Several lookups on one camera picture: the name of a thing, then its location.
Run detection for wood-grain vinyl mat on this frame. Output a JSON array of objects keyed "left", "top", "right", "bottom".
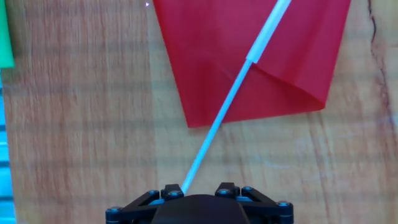
[{"left": 2, "top": 0, "right": 398, "bottom": 224}]

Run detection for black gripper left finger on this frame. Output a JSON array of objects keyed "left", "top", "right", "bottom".
[{"left": 105, "top": 183, "right": 185, "bottom": 224}]

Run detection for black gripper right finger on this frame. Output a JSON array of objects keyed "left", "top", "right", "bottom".
[{"left": 214, "top": 182, "right": 295, "bottom": 224}]

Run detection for red flag with white stick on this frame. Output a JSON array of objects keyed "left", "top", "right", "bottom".
[{"left": 152, "top": 0, "right": 352, "bottom": 195}]

